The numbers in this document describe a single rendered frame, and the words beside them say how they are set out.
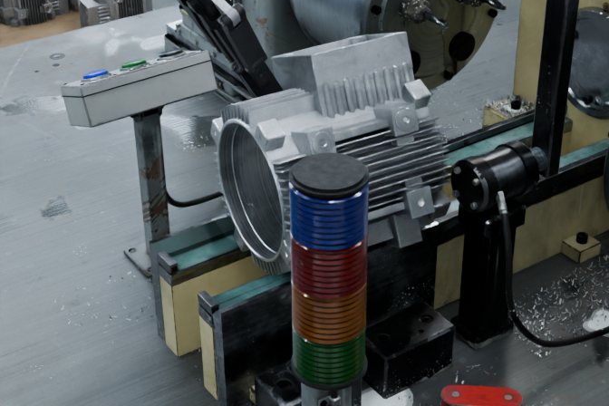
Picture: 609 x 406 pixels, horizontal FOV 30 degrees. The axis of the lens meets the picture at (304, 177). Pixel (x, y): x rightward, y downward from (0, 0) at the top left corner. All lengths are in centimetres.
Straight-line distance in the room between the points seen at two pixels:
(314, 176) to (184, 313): 49
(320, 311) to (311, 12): 79
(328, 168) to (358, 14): 68
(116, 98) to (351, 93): 29
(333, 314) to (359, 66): 40
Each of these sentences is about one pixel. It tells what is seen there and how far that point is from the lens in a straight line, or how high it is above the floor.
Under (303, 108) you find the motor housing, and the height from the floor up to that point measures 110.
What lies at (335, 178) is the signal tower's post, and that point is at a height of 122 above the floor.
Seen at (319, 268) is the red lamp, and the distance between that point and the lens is 86.
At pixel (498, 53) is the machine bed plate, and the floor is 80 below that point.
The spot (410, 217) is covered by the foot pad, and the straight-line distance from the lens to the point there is 121.
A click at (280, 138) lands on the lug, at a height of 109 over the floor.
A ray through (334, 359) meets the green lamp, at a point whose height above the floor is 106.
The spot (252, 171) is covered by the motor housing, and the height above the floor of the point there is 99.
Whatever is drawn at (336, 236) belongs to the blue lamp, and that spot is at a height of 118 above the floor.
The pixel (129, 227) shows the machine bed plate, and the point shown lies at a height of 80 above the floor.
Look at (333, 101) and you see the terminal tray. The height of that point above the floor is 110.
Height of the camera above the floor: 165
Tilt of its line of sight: 31 degrees down
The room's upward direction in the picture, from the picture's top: 1 degrees counter-clockwise
